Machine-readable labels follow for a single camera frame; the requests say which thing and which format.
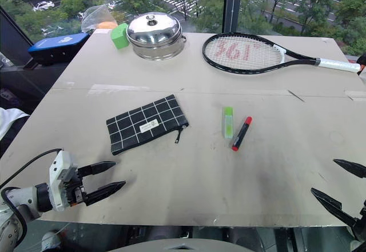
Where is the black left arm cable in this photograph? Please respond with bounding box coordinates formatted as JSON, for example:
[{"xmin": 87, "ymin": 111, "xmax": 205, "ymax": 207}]
[{"xmin": 0, "ymin": 148, "xmax": 63, "ymax": 189}]

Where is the red black marker pen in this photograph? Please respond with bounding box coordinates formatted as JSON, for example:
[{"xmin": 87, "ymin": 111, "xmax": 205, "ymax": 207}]
[{"xmin": 231, "ymin": 116, "xmax": 253, "ymax": 151}]

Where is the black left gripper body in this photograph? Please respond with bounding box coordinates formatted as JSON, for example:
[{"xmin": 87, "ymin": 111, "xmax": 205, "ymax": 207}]
[{"xmin": 59, "ymin": 165, "xmax": 88, "ymax": 207}]

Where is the black white tennis racket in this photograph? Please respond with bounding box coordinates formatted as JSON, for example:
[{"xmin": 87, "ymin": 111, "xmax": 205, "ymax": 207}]
[{"xmin": 202, "ymin": 32, "xmax": 362, "ymax": 75}]

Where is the white cloth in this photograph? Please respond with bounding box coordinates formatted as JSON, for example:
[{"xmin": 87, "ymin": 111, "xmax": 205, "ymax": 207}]
[{"xmin": 0, "ymin": 107, "xmax": 30, "ymax": 142}]

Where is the stainless steel lidded pot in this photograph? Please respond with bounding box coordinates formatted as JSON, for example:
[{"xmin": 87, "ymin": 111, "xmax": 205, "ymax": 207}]
[{"xmin": 126, "ymin": 11, "xmax": 188, "ymax": 62}]

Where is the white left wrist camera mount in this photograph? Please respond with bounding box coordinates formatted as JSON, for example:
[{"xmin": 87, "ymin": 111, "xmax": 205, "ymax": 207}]
[{"xmin": 47, "ymin": 150, "xmax": 74, "ymax": 212}]

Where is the black window frame post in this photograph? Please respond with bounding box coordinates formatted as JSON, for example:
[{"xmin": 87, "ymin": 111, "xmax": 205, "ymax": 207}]
[{"xmin": 222, "ymin": 0, "xmax": 244, "ymax": 34}]

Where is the orange round object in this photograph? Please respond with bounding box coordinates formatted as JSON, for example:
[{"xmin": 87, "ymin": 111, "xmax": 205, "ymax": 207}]
[{"xmin": 97, "ymin": 21, "xmax": 118, "ymax": 30}]

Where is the clear plastic bag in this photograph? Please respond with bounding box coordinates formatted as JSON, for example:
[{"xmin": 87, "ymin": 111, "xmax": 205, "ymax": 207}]
[{"xmin": 81, "ymin": 5, "xmax": 118, "ymax": 34}]

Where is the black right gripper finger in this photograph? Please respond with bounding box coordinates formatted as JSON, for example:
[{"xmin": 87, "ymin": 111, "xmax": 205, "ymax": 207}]
[
  {"xmin": 310, "ymin": 187, "xmax": 358, "ymax": 229},
  {"xmin": 333, "ymin": 158, "xmax": 366, "ymax": 179}
]

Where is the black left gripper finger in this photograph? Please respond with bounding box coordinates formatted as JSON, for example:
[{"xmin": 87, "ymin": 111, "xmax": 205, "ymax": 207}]
[
  {"xmin": 77, "ymin": 161, "xmax": 117, "ymax": 178},
  {"xmin": 84, "ymin": 181, "xmax": 127, "ymax": 206}
]

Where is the black grid pencil pouch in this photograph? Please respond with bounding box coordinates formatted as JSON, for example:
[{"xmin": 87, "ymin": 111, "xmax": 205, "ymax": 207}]
[{"xmin": 106, "ymin": 94, "xmax": 190, "ymax": 156}]

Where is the green foam cube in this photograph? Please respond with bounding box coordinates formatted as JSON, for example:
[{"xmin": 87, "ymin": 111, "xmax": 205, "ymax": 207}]
[{"xmin": 110, "ymin": 22, "xmax": 130, "ymax": 50}]

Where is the blue black device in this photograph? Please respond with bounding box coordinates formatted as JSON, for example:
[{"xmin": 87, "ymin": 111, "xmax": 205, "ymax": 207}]
[{"xmin": 27, "ymin": 33, "xmax": 90, "ymax": 66}]

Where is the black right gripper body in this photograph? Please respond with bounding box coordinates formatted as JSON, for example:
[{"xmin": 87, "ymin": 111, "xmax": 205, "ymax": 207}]
[{"xmin": 352, "ymin": 199, "xmax": 366, "ymax": 243}]

